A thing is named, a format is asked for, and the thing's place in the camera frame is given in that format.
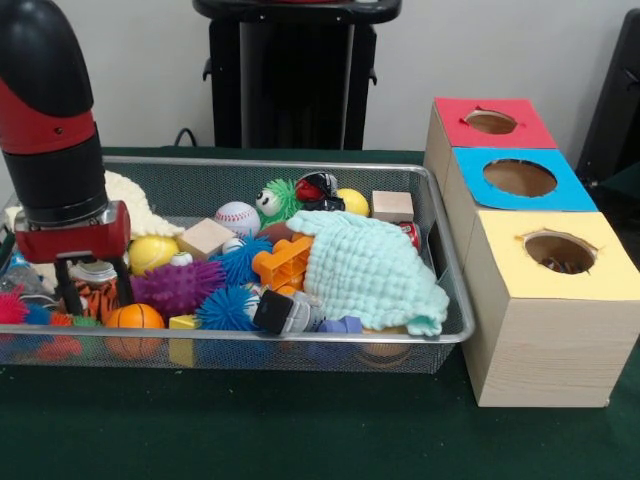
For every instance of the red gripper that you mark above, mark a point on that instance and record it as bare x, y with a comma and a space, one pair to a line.
75, 242

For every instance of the mint green cloth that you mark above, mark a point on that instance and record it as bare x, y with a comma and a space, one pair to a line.
375, 268

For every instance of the multicolour cartoon print cloth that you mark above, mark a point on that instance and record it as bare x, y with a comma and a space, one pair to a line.
560, 265

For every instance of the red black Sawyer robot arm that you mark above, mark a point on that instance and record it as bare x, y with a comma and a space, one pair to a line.
50, 120

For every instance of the shallow clear mesh bin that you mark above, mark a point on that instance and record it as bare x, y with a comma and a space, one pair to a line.
442, 300

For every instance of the wooden box with three holes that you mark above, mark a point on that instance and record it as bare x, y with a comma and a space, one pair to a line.
550, 340

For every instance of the orange toy basketball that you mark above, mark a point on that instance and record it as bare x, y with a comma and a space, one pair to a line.
137, 318

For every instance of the yellow ball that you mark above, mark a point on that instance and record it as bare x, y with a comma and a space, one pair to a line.
152, 253
353, 202

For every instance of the pink spiky ball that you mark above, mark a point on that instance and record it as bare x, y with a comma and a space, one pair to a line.
12, 306

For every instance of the cream yellow cloth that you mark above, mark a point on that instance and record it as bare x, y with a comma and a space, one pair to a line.
140, 208

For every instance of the white toy baseball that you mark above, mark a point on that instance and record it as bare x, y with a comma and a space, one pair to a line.
237, 218

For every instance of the orange plastic toy brick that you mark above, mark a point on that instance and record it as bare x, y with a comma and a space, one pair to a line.
283, 262

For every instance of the green spiky ball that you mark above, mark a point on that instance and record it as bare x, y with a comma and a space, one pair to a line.
284, 198

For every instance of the small wooden cube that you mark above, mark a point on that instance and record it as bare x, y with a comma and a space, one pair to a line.
392, 206

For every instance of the black chair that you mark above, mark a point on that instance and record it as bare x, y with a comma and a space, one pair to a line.
615, 100

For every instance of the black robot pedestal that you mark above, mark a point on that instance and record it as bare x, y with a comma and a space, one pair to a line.
290, 80

